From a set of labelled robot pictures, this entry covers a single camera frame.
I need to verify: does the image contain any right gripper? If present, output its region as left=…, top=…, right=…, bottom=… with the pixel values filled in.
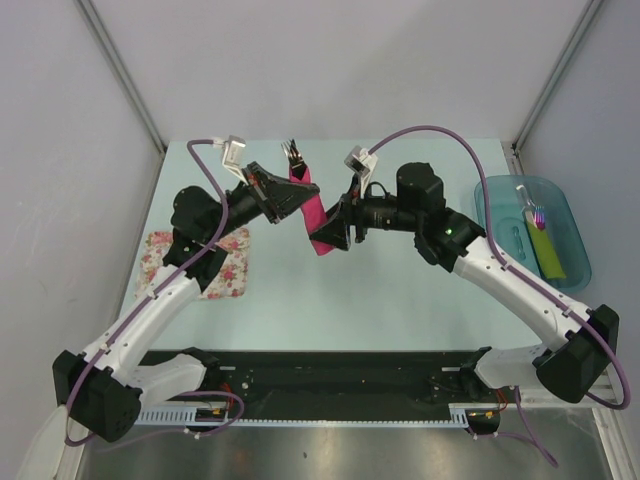
left=309, top=174, right=421, bottom=252

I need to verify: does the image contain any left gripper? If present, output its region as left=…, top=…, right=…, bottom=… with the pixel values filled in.
left=205, top=162, right=319, bottom=244

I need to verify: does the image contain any pink paper napkin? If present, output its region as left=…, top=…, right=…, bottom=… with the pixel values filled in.
left=289, top=167, right=334, bottom=256

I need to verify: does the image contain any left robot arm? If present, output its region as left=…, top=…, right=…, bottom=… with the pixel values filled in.
left=52, top=162, right=320, bottom=442

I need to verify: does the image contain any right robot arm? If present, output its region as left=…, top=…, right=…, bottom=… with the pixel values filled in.
left=310, top=163, right=619, bottom=404

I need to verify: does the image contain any floral tray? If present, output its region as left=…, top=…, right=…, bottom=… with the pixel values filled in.
left=134, top=227, right=250, bottom=300

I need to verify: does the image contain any silver utensil in bin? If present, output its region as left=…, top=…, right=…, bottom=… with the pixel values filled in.
left=515, top=184, right=535, bottom=224

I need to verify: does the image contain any iridescent fork in bin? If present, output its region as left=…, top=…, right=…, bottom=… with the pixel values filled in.
left=533, top=206, right=546, bottom=231

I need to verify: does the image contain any teal plastic bin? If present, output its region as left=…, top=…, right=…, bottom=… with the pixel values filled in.
left=474, top=175, right=592, bottom=294

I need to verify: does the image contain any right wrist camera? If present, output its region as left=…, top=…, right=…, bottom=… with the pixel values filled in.
left=344, top=145, right=378, bottom=195

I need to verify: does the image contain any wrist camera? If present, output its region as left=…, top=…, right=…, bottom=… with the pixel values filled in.
left=344, top=145, right=378, bottom=195
left=221, top=135, right=247, bottom=184

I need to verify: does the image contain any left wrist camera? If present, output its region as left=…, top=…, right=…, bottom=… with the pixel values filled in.
left=221, top=135, right=247, bottom=184

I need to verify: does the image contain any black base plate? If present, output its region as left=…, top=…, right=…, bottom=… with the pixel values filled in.
left=139, top=349, right=521, bottom=421

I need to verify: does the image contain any white cable duct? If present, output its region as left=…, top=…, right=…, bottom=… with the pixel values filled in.
left=135, top=406, right=197, bottom=426

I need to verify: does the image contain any aluminium frame rail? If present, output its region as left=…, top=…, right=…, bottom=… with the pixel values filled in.
left=520, top=373, right=617, bottom=408

